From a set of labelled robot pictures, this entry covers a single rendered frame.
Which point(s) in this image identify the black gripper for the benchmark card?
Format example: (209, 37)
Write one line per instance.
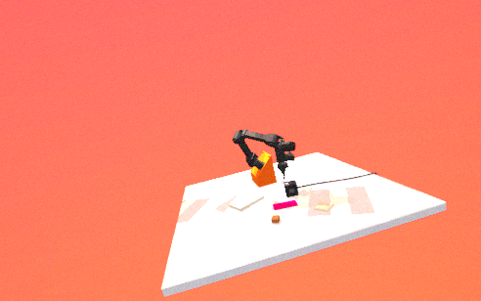
(282, 165)

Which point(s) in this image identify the magenta rectangular block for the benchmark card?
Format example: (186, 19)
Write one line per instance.
(285, 205)

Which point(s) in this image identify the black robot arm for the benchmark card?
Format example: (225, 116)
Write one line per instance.
(271, 140)

